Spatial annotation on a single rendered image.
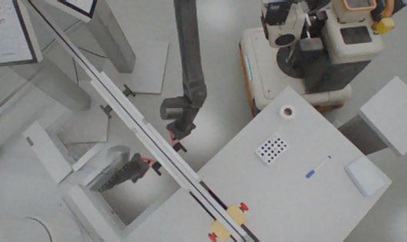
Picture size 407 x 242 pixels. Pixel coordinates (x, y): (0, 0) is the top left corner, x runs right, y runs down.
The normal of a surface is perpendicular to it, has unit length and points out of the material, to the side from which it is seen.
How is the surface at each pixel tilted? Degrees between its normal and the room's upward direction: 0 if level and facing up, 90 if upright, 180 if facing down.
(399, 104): 0
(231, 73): 0
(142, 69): 3
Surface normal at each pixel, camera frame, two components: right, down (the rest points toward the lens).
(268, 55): -0.06, -0.29
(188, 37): 0.39, 0.58
